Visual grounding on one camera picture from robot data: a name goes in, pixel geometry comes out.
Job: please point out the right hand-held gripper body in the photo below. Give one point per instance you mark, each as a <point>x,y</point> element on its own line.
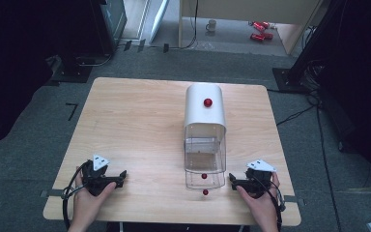
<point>258,180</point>

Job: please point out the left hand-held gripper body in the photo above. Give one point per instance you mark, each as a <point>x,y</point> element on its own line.
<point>96,180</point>

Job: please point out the person's left hand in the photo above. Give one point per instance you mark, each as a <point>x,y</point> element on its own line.
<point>88,206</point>

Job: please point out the person's right hand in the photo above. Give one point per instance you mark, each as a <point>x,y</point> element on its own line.
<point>264,209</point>

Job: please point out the clear drawer with red knob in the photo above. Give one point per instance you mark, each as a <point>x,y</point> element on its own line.
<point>205,182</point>

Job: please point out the grey tape strip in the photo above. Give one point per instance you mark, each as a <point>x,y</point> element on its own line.
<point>52,193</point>
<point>294,200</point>

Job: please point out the white roll-top storage box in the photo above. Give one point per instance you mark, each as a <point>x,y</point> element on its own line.
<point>204,116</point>

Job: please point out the black metal stand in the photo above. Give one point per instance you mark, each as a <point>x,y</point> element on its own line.
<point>298,64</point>

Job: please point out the black tape piece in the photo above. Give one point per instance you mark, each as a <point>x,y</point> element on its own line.
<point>165,48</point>
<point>141,45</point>
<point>127,45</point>

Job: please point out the red can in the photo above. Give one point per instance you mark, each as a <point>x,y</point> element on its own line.
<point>260,25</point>
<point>261,36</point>

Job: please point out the black cabinet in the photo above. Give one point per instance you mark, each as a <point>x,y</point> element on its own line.
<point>109,22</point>

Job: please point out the grey mug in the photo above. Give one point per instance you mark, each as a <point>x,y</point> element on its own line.
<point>211,25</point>

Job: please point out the white leaning board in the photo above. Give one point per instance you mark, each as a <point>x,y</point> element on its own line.
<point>158,19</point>

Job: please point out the black stand base plate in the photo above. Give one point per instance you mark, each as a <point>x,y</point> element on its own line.
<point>72,72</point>

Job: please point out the white desk frame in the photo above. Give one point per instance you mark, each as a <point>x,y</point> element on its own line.
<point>248,11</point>

